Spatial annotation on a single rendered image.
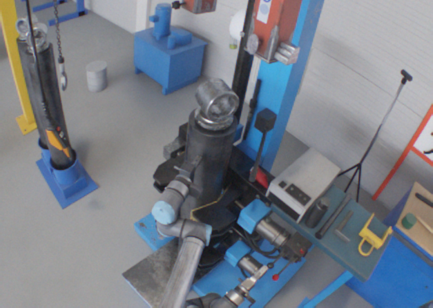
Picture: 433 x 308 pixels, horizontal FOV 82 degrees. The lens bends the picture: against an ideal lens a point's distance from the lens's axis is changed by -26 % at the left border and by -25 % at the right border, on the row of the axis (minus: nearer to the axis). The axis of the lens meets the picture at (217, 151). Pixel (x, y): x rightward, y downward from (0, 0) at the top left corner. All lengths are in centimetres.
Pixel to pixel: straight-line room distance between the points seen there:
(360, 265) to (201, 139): 105
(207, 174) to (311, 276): 161
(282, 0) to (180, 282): 100
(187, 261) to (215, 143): 51
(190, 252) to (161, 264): 120
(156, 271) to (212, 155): 124
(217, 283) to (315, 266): 92
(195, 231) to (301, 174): 69
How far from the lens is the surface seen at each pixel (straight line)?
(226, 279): 245
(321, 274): 285
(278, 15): 96
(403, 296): 274
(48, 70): 224
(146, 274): 240
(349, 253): 171
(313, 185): 169
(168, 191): 126
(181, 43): 389
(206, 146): 139
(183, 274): 119
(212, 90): 130
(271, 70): 161
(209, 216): 165
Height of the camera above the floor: 237
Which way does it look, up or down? 44 degrees down
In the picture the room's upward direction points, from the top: 11 degrees clockwise
